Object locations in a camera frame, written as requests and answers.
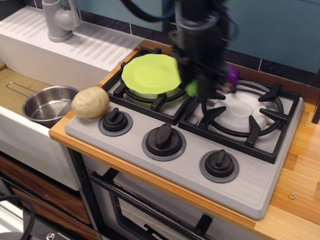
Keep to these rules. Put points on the black left stove knob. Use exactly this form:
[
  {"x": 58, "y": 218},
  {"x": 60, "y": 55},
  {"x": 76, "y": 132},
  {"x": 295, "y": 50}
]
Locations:
[{"x": 115, "y": 123}]

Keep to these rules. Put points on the black right burner grate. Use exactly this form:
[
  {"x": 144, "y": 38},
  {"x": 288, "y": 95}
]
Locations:
[{"x": 251, "y": 117}]

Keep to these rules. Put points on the white sink unit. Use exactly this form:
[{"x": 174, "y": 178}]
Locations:
[{"x": 81, "y": 62}]

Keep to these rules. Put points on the black burner grate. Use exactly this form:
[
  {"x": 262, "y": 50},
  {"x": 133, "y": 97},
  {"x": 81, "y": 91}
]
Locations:
[
  {"x": 251, "y": 117},
  {"x": 167, "y": 107}
]

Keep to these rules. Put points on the purple toy eggplant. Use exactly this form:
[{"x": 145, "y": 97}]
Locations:
[{"x": 231, "y": 79}]

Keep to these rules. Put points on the black middle stove knob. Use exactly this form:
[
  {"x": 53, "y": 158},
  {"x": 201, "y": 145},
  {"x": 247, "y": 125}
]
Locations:
[{"x": 164, "y": 143}]

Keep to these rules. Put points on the black stove knob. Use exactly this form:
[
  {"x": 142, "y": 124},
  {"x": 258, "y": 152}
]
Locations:
[
  {"x": 115, "y": 123},
  {"x": 164, "y": 143},
  {"x": 219, "y": 166}
]

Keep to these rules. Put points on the beige toy potato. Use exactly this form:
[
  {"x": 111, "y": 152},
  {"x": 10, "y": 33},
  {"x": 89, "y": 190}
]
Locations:
[{"x": 91, "y": 102}]

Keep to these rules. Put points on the black right stove knob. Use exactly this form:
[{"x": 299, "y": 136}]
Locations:
[{"x": 219, "y": 166}]

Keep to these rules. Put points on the light green plastic plate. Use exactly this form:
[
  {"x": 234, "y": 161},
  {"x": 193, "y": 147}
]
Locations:
[{"x": 151, "y": 74}]

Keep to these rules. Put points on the black left burner grate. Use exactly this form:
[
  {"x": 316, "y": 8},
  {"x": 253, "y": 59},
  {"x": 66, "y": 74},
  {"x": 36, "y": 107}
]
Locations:
[{"x": 167, "y": 107}]

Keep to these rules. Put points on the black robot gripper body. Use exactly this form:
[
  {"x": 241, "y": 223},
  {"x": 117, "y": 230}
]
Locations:
[{"x": 205, "y": 46}]

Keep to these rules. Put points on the small steel pot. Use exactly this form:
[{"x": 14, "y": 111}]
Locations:
[{"x": 47, "y": 106}]

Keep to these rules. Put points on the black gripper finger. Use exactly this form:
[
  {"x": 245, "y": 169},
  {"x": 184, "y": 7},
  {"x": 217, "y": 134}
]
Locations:
[
  {"x": 188, "y": 71},
  {"x": 207, "y": 88}
]

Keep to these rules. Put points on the grey toy faucet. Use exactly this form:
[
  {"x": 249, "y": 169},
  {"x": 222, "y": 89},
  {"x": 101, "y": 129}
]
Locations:
[{"x": 60, "y": 22}]

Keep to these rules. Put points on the toy oven door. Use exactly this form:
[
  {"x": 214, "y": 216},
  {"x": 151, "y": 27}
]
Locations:
[{"x": 147, "y": 222}]

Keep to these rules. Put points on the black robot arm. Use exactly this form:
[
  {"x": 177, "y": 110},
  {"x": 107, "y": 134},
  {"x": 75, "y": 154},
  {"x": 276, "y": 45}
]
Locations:
[{"x": 190, "y": 14}]

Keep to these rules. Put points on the wooden drawer front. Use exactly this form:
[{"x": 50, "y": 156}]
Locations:
[{"x": 63, "y": 197}]

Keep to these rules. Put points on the grey toy stove top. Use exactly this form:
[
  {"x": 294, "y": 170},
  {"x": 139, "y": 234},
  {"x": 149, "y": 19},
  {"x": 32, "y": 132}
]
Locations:
[{"x": 230, "y": 149}]

